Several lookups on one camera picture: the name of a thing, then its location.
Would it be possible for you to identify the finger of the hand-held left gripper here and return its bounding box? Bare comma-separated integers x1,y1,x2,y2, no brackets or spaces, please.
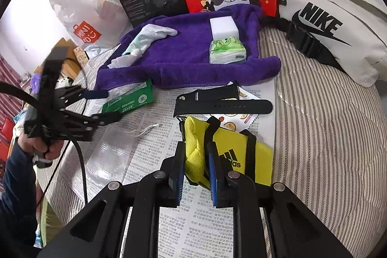
59,111,122,142
56,85,109,107

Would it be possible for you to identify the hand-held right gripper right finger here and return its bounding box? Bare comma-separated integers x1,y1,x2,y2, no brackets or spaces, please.
207,141,354,258

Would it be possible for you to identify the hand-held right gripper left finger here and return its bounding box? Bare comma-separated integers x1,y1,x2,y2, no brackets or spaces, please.
38,140,186,258

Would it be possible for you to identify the green wipes packet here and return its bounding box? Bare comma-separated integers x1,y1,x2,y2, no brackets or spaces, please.
101,79,154,117

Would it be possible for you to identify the yellow pouch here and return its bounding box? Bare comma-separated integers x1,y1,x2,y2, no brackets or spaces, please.
178,116,273,190

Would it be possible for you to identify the fruit print packet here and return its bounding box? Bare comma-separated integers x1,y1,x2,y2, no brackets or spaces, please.
206,86,263,140

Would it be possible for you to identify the black watch strap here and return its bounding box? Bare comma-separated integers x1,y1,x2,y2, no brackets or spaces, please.
173,82,273,118

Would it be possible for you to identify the white and mint sock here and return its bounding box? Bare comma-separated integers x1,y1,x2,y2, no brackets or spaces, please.
107,25,178,69

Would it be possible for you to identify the green tissue pack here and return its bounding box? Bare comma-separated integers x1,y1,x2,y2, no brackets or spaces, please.
209,37,247,65

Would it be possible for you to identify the white sponge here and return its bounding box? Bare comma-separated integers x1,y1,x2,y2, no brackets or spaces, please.
209,17,239,42

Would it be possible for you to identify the person's left forearm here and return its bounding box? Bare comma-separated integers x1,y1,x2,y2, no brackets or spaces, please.
0,141,41,258

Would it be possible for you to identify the person's left hand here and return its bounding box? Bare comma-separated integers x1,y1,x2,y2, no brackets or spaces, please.
16,133,65,168

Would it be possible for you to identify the newspaper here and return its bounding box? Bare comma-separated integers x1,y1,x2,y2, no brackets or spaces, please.
57,80,279,258

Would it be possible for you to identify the red striped cloth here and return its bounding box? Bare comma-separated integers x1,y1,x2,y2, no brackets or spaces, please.
0,54,38,162

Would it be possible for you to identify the white plastic shopping bag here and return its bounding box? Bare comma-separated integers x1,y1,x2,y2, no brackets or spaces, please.
49,0,129,53

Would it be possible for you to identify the purple towel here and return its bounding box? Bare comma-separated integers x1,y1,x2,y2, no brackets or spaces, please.
96,3,282,90

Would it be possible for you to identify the black cable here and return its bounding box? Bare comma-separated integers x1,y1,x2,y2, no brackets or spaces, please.
0,81,89,206

